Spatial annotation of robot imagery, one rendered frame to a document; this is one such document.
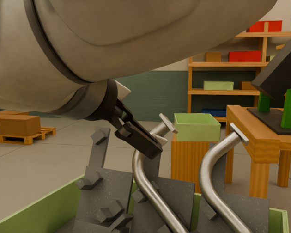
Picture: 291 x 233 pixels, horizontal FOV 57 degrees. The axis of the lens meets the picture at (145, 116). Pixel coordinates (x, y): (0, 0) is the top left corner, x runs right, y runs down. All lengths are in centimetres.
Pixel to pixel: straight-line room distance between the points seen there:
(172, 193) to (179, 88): 588
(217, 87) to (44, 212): 539
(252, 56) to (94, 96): 579
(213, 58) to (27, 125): 387
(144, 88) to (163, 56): 643
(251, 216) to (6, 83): 57
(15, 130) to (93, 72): 499
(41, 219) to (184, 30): 73
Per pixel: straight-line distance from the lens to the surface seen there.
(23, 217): 79
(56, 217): 89
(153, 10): 16
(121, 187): 76
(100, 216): 72
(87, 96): 32
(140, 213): 73
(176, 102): 656
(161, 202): 66
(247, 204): 68
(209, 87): 597
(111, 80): 37
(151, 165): 71
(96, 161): 80
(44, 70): 22
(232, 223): 63
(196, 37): 18
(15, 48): 21
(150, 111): 666
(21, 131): 512
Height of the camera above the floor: 131
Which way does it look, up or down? 10 degrees down
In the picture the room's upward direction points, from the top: straight up
